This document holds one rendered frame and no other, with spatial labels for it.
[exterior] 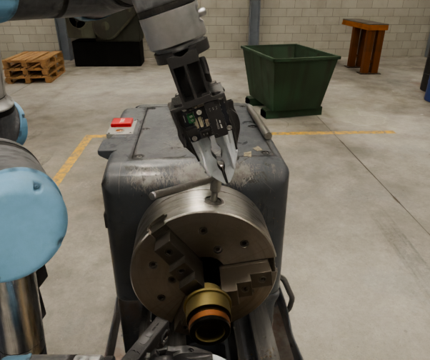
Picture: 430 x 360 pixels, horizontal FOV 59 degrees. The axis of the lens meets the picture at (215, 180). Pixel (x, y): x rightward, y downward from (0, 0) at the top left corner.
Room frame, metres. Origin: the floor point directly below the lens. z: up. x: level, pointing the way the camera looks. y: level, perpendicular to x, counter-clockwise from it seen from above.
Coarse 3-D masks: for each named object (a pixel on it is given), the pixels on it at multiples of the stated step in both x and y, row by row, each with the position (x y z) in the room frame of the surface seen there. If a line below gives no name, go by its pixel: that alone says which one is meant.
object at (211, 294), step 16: (208, 288) 0.55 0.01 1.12; (192, 304) 0.52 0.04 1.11; (208, 304) 0.51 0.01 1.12; (224, 304) 0.52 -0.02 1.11; (192, 320) 0.50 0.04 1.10; (208, 320) 0.49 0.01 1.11; (224, 320) 0.49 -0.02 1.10; (192, 336) 0.49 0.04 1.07; (208, 336) 0.51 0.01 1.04; (224, 336) 0.49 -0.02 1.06
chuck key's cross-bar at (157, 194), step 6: (198, 180) 0.60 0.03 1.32; (204, 180) 0.62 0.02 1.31; (210, 180) 0.64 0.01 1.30; (174, 186) 0.53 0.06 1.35; (180, 186) 0.54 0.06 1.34; (186, 186) 0.55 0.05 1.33; (192, 186) 0.57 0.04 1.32; (156, 192) 0.48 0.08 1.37; (162, 192) 0.49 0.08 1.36; (168, 192) 0.50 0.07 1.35; (174, 192) 0.52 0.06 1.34; (150, 198) 0.47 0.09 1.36; (156, 198) 0.47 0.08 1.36
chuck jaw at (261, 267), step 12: (228, 264) 0.64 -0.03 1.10; (240, 264) 0.63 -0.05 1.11; (252, 264) 0.63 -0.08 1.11; (264, 264) 0.63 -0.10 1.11; (228, 276) 0.60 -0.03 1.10; (240, 276) 0.60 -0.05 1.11; (252, 276) 0.60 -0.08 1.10; (264, 276) 0.61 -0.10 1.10; (228, 288) 0.57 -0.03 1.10; (240, 288) 0.58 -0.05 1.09; (252, 288) 0.60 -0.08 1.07
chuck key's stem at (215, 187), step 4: (220, 164) 0.67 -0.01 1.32; (216, 180) 0.67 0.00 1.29; (212, 184) 0.67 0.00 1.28; (216, 184) 0.67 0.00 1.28; (220, 184) 0.67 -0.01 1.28; (212, 188) 0.67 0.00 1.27; (216, 188) 0.67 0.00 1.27; (220, 188) 0.68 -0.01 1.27; (212, 192) 0.67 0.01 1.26; (216, 192) 0.67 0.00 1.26; (212, 196) 0.68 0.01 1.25; (216, 196) 0.68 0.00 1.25; (212, 200) 0.68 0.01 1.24; (216, 200) 0.68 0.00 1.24
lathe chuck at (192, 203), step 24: (192, 192) 0.72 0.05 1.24; (168, 216) 0.64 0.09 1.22; (192, 216) 0.63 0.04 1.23; (216, 216) 0.64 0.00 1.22; (240, 216) 0.64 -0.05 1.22; (144, 240) 0.63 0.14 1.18; (192, 240) 0.63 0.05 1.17; (216, 240) 0.64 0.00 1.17; (240, 240) 0.64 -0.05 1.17; (264, 240) 0.64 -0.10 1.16; (144, 264) 0.63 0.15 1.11; (168, 264) 0.63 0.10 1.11; (216, 264) 0.71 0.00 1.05; (144, 288) 0.63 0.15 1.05; (168, 288) 0.63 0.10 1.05; (264, 288) 0.65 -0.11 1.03; (168, 312) 0.63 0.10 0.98; (240, 312) 0.64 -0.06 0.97
